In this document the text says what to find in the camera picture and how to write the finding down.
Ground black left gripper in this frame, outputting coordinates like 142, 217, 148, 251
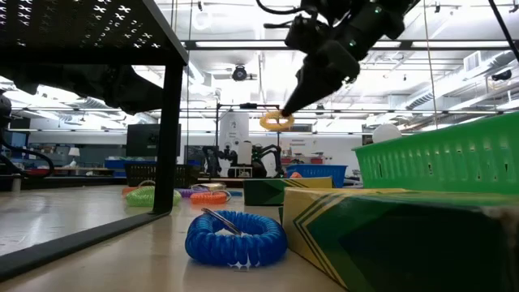
101, 64, 164, 116

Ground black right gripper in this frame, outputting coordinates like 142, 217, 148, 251
282, 40, 361, 118

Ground yellow coil keychain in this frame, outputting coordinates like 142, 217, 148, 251
259, 110, 296, 132

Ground green coil keychain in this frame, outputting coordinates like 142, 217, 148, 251
125, 180, 182, 208

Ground blue coil keychain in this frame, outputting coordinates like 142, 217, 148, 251
184, 207, 289, 269

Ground black monitor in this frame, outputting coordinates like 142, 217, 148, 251
126, 123, 182, 158

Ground black perforated metal shelf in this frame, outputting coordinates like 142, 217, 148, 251
0, 0, 190, 281

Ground red background bins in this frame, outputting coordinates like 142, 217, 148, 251
283, 156, 325, 165

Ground small background table lamp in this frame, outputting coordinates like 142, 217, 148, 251
67, 146, 81, 168

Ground white background panel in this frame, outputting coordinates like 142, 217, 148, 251
218, 112, 251, 147

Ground blue plastic basket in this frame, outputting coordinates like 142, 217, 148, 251
285, 164, 349, 189

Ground black plastic basket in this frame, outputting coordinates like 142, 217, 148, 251
123, 161, 200, 189

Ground white light bulb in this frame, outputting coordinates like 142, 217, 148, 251
371, 123, 402, 144

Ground green plastic basket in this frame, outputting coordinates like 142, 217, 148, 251
351, 112, 519, 195

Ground yellow Crayola 24 crayon box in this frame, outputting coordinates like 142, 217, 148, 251
279, 187, 519, 292

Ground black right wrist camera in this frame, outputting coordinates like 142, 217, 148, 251
285, 15, 324, 53

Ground black background rig frame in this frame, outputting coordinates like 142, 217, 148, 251
214, 102, 281, 179

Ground black ceiling camera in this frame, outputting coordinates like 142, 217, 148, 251
231, 64, 249, 82

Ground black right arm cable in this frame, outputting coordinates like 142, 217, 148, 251
255, 0, 313, 30

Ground black arm base cable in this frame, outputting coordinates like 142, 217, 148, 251
0, 133, 56, 179

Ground thin hanging cord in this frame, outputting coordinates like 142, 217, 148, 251
422, 0, 439, 131

